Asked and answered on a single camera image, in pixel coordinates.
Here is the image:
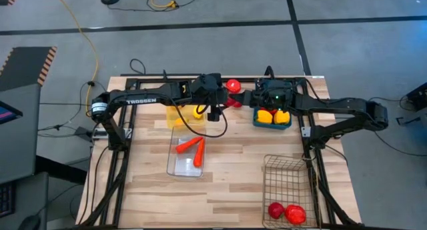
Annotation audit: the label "black aluminium table frame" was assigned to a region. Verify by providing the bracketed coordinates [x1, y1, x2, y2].
[79, 73, 364, 230]

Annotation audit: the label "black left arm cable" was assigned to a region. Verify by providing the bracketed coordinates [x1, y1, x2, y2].
[165, 98, 230, 139]

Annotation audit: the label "black computer mouse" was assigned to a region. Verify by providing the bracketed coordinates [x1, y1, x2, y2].
[17, 214, 41, 230]

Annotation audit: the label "black keyboard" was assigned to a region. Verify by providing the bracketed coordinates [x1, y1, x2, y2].
[0, 189, 16, 218]

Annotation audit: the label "brown wire basket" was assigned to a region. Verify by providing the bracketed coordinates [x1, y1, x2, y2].
[262, 154, 323, 230]

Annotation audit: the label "clear plastic bin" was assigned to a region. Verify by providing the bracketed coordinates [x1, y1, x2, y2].
[165, 125, 207, 178]

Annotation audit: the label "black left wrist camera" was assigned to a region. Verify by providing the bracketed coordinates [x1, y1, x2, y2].
[206, 105, 222, 122]

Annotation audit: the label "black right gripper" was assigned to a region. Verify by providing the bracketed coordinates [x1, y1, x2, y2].
[230, 78, 295, 111]

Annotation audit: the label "grey cabinet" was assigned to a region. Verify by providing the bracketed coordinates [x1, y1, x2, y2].
[0, 83, 43, 185]

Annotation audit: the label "teal fabric basket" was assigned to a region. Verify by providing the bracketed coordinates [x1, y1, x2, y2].
[252, 105, 293, 131]

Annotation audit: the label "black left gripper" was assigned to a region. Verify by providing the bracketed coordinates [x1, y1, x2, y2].
[190, 73, 230, 107]

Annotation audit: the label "orange-yellow toy bell pepper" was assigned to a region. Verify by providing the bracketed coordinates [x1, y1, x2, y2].
[256, 109, 274, 125]

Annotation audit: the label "black floor mat orange stripes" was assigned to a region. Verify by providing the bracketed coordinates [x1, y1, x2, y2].
[0, 45, 58, 93]

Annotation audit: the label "yellow toy bell pepper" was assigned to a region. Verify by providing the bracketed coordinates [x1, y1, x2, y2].
[273, 109, 291, 125]

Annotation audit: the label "black equipment box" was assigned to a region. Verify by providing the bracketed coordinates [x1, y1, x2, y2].
[405, 82, 427, 111]

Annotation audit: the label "translucent yellow plastic bin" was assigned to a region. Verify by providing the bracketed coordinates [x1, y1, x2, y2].
[165, 103, 207, 130]

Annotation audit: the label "yellow extension cable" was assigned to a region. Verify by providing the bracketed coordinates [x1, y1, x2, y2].
[52, 0, 101, 115]

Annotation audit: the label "red toy strawberry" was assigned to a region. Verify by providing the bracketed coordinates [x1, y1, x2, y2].
[268, 202, 286, 220]

